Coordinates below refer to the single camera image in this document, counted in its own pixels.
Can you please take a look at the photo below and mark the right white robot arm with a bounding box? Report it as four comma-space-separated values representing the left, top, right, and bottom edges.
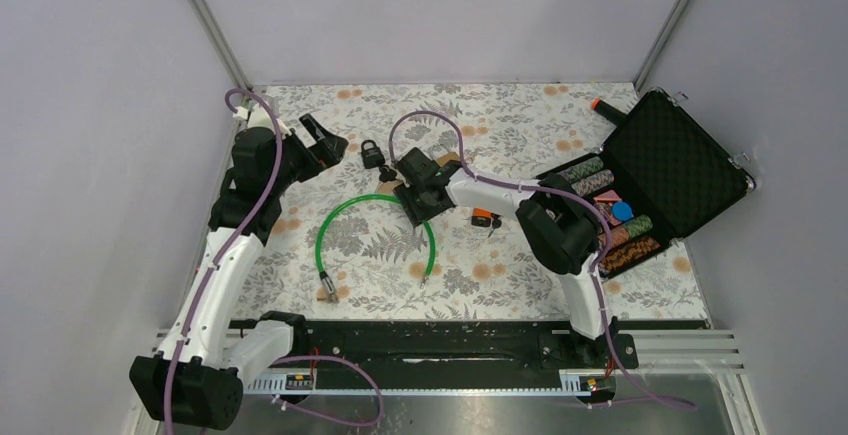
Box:
392, 148, 627, 370

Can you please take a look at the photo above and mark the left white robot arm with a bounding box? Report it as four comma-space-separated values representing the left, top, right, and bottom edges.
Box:
129, 88, 348, 434

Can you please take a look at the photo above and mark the green cable lock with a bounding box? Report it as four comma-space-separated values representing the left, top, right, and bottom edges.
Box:
314, 194, 438, 305

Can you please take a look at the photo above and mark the black orange marker pen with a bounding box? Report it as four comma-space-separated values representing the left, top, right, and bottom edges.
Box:
590, 98, 626, 126

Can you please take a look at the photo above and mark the brass padlock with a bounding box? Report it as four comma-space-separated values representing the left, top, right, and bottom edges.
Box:
429, 146, 461, 166

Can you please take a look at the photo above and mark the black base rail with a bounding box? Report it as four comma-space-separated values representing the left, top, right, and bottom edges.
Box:
273, 314, 639, 392

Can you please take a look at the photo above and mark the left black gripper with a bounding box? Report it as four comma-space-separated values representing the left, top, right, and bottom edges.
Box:
268, 114, 347, 194

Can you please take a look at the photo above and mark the floral table mat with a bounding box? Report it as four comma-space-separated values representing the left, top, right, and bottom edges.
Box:
222, 82, 710, 322

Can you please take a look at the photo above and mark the orange black padlock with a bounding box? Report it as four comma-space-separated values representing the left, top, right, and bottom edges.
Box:
470, 208, 502, 238

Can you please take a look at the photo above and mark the black poker chip case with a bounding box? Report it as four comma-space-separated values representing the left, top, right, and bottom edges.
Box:
553, 88, 756, 279

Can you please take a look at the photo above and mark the black padlock with keys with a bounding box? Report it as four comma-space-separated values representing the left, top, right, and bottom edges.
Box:
360, 139, 397, 182

